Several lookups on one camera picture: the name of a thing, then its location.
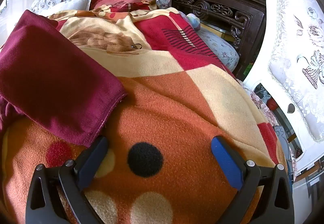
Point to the light blue cloth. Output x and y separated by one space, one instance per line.
193 21

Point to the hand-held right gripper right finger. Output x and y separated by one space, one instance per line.
227 163

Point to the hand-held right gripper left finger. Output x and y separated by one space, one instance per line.
92 160

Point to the orange red printed blanket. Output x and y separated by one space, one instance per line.
164 112

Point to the red heart-shaped cushion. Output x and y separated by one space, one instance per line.
119 1

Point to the pink floral cushion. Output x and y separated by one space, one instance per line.
260 105

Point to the maroon small garment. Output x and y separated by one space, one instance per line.
50 74

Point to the white upholstered chair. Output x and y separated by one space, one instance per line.
291 49

